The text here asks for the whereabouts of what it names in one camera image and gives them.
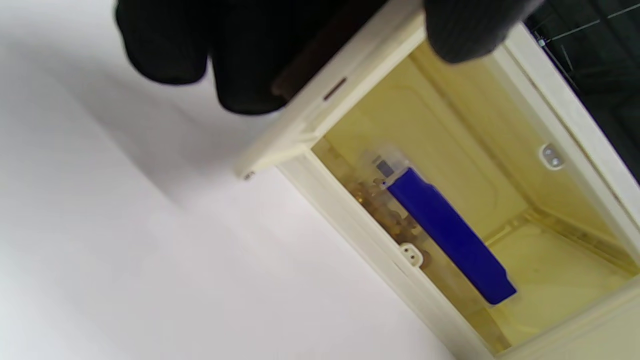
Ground cream plastic cabinet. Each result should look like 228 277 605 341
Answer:
235 0 640 360

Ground person's left hand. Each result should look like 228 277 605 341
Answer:
115 0 546 116

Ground pile of gold chess pieces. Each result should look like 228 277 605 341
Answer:
350 177 431 251

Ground clear plastic box blue clips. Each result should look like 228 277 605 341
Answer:
345 147 518 321

